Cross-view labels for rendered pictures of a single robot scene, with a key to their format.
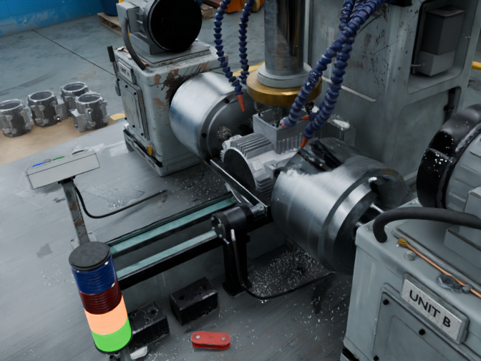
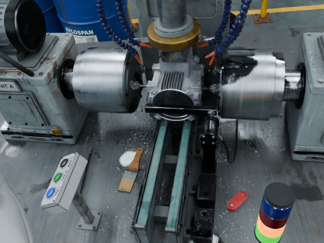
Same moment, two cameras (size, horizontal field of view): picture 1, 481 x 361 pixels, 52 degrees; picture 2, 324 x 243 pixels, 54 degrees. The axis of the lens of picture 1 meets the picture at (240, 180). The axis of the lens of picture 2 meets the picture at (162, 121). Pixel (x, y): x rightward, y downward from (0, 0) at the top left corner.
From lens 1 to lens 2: 0.75 m
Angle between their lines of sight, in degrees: 34
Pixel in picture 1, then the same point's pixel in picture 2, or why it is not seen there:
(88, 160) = (79, 162)
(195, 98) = (102, 73)
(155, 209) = (101, 165)
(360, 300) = (312, 121)
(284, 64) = (182, 18)
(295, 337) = (263, 166)
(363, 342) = (313, 140)
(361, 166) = (266, 55)
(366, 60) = not seen: outside the picture
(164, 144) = (68, 120)
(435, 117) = not seen: hidden behind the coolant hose
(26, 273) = not seen: outside the picture
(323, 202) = (267, 85)
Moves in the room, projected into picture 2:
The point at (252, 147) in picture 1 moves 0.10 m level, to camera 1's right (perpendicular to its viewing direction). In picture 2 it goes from (180, 82) to (197, 66)
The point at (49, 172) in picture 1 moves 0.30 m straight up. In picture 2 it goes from (67, 191) to (21, 116)
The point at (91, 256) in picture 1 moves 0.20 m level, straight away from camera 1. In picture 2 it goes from (284, 194) to (188, 173)
